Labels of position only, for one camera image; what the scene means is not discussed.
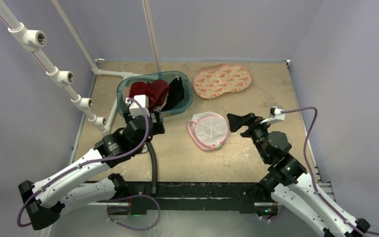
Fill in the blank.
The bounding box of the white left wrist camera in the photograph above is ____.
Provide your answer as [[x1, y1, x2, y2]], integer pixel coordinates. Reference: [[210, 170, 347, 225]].
[[126, 94, 150, 118]]

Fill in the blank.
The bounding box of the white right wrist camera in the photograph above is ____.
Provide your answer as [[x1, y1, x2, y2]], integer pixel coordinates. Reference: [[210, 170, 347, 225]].
[[261, 106, 285, 125]]

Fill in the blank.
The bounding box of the white PVC pipe rack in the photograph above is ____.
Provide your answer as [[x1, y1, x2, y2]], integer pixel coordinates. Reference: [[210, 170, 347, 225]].
[[0, 0, 164, 137]]

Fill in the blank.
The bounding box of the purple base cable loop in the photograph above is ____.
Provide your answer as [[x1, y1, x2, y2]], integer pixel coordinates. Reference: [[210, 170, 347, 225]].
[[106, 195, 161, 232]]

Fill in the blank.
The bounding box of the dark red bra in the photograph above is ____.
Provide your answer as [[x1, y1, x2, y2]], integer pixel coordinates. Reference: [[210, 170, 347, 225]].
[[148, 79, 169, 112]]

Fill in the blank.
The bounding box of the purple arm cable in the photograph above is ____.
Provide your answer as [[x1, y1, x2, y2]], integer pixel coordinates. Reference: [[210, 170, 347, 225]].
[[281, 106, 379, 237], [17, 97, 150, 228]]

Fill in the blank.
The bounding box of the black bra in basin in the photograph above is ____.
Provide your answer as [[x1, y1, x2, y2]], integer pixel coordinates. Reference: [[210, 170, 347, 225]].
[[161, 77, 185, 111]]

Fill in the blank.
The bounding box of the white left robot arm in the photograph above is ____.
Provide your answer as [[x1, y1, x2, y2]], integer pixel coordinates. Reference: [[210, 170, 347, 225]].
[[16, 112, 165, 230]]

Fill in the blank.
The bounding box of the round pink white laundry bag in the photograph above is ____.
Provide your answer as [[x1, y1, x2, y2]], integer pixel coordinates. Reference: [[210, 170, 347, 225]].
[[187, 112, 229, 151]]

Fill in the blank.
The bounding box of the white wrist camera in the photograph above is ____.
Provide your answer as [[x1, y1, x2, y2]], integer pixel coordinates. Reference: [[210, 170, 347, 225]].
[[261, 106, 285, 125], [126, 94, 150, 118]]

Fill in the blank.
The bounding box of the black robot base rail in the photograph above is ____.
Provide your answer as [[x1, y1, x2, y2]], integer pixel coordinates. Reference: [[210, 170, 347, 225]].
[[95, 181, 290, 217]]

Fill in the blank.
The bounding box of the teal plastic basin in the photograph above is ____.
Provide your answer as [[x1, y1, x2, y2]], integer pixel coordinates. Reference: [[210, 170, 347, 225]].
[[117, 71, 193, 117]]

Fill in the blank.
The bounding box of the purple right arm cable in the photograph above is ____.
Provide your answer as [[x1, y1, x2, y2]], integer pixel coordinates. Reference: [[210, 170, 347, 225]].
[[281, 106, 379, 237]]

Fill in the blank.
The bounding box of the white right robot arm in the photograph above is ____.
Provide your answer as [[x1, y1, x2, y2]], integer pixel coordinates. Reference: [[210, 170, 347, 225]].
[[227, 107, 371, 237]]

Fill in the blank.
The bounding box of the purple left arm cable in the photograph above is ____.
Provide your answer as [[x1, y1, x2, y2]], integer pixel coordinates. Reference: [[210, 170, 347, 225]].
[[17, 97, 150, 228]]

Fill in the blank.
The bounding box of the dark red garment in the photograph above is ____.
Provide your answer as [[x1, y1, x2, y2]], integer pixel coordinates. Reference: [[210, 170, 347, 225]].
[[129, 82, 155, 98]]

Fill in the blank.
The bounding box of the black corrugated hose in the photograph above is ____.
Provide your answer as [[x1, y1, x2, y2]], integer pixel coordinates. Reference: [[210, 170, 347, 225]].
[[145, 142, 159, 195]]

